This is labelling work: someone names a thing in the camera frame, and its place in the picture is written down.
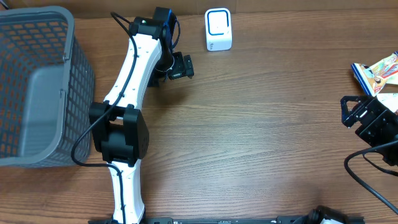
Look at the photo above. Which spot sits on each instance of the white barcode scanner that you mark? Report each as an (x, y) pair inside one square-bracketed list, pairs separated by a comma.
[(218, 29)]

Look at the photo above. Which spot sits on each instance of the yellow white snack bag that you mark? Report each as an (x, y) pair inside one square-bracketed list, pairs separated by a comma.
[(372, 79)]

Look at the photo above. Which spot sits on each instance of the grey plastic shopping basket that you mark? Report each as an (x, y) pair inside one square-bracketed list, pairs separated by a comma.
[(47, 87)]

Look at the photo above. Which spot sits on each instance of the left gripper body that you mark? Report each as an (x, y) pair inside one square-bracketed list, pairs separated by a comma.
[(175, 66)]

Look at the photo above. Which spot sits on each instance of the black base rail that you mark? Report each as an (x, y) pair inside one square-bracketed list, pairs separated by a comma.
[(168, 220)]

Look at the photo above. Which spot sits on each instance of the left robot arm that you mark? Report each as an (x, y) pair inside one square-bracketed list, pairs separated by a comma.
[(119, 131)]

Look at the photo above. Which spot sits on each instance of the white tube with gold cap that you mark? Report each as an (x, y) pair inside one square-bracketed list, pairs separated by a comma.
[(390, 100)]

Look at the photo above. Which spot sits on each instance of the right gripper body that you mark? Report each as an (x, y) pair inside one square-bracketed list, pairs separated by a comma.
[(379, 128)]

